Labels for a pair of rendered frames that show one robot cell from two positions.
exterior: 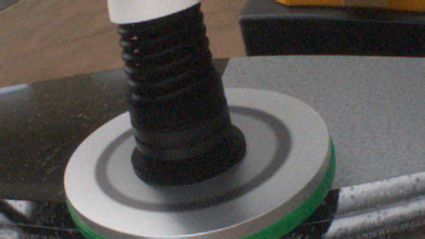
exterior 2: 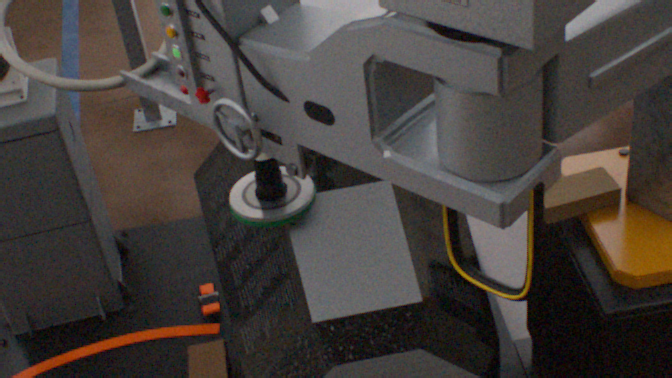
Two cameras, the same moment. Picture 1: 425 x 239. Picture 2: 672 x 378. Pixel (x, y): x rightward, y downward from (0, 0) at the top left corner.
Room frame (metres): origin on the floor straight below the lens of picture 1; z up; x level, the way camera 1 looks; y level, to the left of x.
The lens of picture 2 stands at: (-0.02, -1.79, 2.26)
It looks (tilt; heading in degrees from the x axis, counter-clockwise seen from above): 37 degrees down; 70
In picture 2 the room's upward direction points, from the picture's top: 8 degrees counter-clockwise
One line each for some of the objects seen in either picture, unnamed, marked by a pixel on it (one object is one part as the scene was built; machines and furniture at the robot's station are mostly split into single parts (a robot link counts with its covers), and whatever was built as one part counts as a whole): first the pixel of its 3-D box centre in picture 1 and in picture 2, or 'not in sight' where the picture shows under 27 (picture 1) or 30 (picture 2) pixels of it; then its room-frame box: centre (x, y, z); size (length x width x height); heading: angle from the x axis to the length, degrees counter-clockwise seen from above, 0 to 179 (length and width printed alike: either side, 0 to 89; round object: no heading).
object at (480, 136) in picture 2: not in sight; (488, 109); (0.74, -0.59, 1.35); 0.19 x 0.19 x 0.20
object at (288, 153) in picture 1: (189, 162); (271, 193); (0.49, 0.02, 0.88); 0.21 x 0.21 x 0.01
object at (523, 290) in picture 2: not in sight; (490, 233); (0.74, -0.59, 1.06); 0.23 x 0.03 x 0.32; 113
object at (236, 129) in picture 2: not in sight; (248, 121); (0.42, -0.13, 1.20); 0.15 x 0.10 x 0.15; 113
